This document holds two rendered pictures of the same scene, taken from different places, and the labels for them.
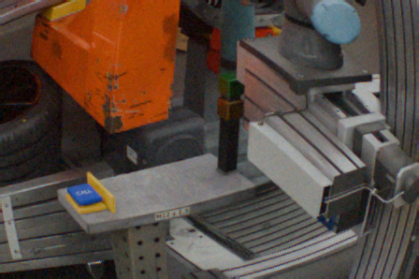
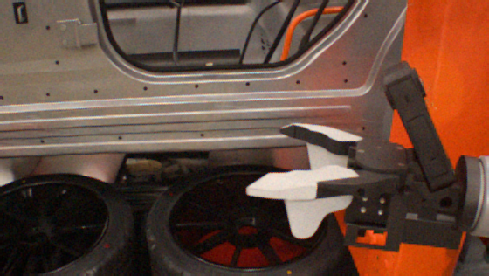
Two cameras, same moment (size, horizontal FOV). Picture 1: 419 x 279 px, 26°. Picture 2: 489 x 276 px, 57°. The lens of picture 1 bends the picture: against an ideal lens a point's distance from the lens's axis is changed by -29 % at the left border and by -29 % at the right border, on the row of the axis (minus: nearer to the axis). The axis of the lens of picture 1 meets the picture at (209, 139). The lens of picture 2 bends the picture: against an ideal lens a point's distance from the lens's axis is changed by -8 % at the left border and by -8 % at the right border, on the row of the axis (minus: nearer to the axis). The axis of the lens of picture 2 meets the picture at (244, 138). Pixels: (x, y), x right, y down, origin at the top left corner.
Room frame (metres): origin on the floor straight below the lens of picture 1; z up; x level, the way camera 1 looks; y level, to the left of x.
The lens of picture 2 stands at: (1.42, 0.14, 1.46)
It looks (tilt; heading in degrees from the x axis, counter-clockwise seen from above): 29 degrees down; 29
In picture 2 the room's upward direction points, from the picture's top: straight up
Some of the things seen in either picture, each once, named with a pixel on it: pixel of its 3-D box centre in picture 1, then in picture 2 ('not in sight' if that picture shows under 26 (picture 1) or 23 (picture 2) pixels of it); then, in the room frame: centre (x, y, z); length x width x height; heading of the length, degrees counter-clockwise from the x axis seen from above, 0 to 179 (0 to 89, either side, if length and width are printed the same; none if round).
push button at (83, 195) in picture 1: (84, 197); not in sight; (2.05, 0.26, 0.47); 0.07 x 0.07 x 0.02; 35
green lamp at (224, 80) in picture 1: (231, 84); not in sight; (2.26, -0.04, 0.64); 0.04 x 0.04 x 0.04; 35
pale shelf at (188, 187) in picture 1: (145, 197); not in sight; (2.14, 0.12, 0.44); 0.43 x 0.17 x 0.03; 125
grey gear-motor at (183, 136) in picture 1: (135, 152); not in sight; (2.70, 0.18, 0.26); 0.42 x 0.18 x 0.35; 35
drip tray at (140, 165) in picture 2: not in sight; (163, 171); (3.20, 1.62, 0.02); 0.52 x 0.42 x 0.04; 119
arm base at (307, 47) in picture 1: (311, 35); not in sight; (2.04, -0.20, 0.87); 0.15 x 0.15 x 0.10
